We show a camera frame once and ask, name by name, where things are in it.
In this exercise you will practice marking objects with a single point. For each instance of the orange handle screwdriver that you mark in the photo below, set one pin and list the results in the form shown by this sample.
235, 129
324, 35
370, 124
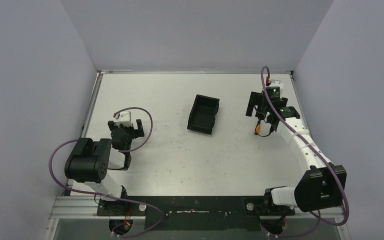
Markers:
260, 117

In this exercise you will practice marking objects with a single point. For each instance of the aluminium rail frame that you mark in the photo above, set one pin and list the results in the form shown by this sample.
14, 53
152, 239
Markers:
171, 160

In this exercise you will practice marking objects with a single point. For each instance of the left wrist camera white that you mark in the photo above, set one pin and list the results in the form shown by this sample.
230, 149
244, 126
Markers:
123, 119

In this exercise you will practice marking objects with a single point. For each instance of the black plastic bin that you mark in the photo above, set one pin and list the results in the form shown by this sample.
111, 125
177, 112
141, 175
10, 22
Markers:
203, 114

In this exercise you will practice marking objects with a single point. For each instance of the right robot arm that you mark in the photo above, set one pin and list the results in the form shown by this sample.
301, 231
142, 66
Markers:
322, 181

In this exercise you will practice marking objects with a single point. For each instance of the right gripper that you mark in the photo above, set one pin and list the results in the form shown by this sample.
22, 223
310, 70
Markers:
254, 100

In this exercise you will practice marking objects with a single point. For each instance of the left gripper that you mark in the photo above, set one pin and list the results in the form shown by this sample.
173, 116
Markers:
125, 129

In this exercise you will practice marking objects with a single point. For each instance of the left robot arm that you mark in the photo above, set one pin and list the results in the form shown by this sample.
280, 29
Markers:
90, 161

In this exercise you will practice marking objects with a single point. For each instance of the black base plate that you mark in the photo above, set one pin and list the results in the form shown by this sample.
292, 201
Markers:
196, 213

